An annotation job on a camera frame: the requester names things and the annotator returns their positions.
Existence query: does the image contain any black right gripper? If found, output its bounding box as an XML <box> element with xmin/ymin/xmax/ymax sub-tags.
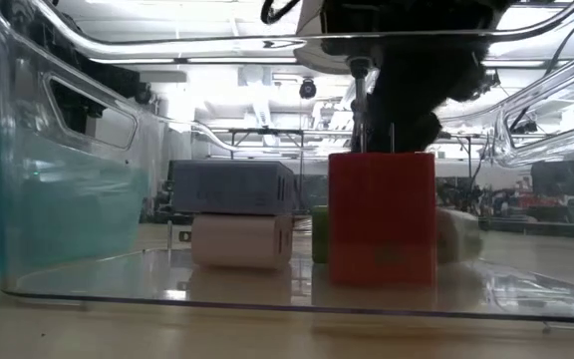
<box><xmin>319</xmin><ymin>0</ymin><xmax>513</xmax><ymax>153</ymax></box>

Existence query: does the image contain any black monitor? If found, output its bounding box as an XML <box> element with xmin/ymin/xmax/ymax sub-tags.
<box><xmin>530</xmin><ymin>160</ymin><xmax>574</xmax><ymax>197</ymax></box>

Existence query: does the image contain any white shade silver table lamp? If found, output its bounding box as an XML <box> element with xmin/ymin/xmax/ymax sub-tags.
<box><xmin>292</xmin><ymin>0</ymin><xmax>386</xmax><ymax>154</ymax></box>

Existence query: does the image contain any red wall charger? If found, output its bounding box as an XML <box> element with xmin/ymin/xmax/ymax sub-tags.
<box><xmin>327</xmin><ymin>122</ymin><xmax>438</xmax><ymax>289</ymax></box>

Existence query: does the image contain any black aluminium table frame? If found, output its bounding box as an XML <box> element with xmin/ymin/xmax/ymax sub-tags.
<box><xmin>480</xmin><ymin>214</ymin><xmax>574</xmax><ymax>243</ymax></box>

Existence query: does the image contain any clear plastic bin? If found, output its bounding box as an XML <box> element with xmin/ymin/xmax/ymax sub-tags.
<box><xmin>0</xmin><ymin>0</ymin><xmax>574</xmax><ymax>325</ymax></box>

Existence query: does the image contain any green wall charger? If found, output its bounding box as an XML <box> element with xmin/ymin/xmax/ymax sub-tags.
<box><xmin>434</xmin><ymin>207</ymin><xmax>486</xmax><ymax>265</ymax></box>
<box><xmin>310</xmin><ymin>204</ymin><xmax>331</xmax><ymax>265</ymax></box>

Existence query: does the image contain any large blue three-port charger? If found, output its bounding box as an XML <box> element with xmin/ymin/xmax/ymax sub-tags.
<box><xmin>170</xmin><ymin>159</ymin><xmax>297</xmax><ymax>217</ymax></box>

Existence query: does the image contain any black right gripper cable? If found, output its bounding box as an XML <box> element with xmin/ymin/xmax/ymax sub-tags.
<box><xmin>259</xmin><ymin>0</ymin><xmax>302</xmax><ymax>26</ymax></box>

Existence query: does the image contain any pink wall charger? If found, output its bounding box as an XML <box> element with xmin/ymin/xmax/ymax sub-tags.
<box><xmin>179</xmin><ymin>212</ymin><xmax>295</xmax><ymax>272</ymax></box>

